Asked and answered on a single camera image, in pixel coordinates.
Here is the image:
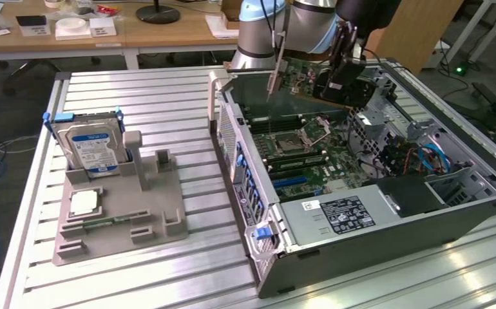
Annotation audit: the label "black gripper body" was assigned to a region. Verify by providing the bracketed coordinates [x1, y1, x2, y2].
[335, 0, 403, 33]

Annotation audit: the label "green graphics card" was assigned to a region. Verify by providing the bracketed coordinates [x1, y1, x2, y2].
[265, 30, 382, 109]

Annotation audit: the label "wooden cabinet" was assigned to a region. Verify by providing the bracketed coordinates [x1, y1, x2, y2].
[357, 0, 464, 75]

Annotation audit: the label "metal disk bay cage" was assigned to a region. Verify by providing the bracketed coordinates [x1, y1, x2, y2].
[344, 102, 403, 152]

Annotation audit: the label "white folded papers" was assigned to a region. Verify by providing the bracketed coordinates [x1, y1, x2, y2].
[205, 14, 240, 39]

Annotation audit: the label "CPU socket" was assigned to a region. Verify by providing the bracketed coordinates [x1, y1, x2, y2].
[272, 117, 332, 155]

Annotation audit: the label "green motherboard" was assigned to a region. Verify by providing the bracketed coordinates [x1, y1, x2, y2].
[246, 114, 379, 202]

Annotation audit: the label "installed RAM stick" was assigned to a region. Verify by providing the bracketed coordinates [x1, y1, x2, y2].
[265, 155, 323, 171]

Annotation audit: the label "black round lamp base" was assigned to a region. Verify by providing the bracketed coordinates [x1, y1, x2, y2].
[134, 0, 181, 24]

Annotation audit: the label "blue expansion slot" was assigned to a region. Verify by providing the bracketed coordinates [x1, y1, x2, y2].
[272, 176, 307, 190]

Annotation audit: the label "grey power supply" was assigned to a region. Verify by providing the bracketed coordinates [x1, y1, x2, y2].
[279, 185, 403, 247]

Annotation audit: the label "red packet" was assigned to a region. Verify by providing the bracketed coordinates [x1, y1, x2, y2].
[95, 3, 121, 17]

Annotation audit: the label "white labelled box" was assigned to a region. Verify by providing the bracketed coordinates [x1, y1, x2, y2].
[87, 17, 119, 38]

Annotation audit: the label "open black PC case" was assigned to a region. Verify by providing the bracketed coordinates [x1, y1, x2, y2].
[206, 57, 496, 299]

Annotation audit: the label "hard disk with blue label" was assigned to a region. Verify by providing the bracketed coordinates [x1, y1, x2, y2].
[53, 120, 126, 178]

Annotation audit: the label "blue disk caddy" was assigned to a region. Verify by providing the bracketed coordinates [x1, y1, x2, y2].
[42, 108, 128, 142]

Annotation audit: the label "black and white box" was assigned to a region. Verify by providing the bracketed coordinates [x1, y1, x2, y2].
[15, 15, 51, 37]

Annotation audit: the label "black chair base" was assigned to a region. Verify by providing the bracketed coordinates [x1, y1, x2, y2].
[0, 59, 63, 96]

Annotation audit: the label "wooden desk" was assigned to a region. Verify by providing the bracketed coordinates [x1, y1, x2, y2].
[0, 0, 359, 62]

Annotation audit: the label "silver CPU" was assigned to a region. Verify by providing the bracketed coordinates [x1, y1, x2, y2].
[67, 192, 102, 216]

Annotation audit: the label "green RAM stick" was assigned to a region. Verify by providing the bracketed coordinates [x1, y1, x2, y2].
[82, 216, 134, 230]

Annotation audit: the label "grey parts rack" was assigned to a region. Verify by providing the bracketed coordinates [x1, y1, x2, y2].
[51, 130, 190, 267]

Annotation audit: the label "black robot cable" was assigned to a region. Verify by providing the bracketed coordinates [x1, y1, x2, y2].
[259, 0, 292, 62]

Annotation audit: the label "white table frame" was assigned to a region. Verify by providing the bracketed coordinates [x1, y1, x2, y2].
[443, 0, 496, 88]

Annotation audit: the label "blue wire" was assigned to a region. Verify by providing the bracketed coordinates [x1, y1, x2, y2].
[418, 144, 452, 175]

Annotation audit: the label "white floor cable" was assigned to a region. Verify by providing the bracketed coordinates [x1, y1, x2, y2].
[0, 135, 42, 155]

